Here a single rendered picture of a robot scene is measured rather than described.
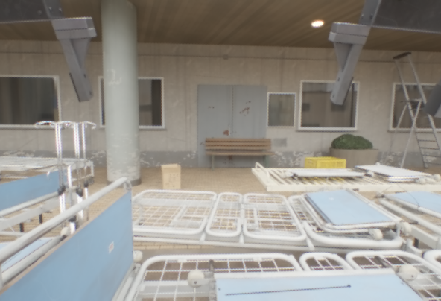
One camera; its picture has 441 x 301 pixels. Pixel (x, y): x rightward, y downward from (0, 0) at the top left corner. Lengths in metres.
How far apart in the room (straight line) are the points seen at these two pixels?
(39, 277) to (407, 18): 0.73
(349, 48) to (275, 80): 6.53
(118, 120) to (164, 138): 2.28
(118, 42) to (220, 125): 3.19
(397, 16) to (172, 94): 6.39
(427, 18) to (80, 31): 0.41
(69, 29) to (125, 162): 4.31
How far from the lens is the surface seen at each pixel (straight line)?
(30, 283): 0.62
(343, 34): 0.36
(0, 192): 2.29
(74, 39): 0.38
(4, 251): 0.56
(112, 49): 4.79
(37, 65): 8.02
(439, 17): 0.39
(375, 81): 8.14
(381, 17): 0.36
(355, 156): 6.24
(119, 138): 4.59
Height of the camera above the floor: 1.14
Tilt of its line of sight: 6 degrees down
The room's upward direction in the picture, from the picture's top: 1 degrees clockwise
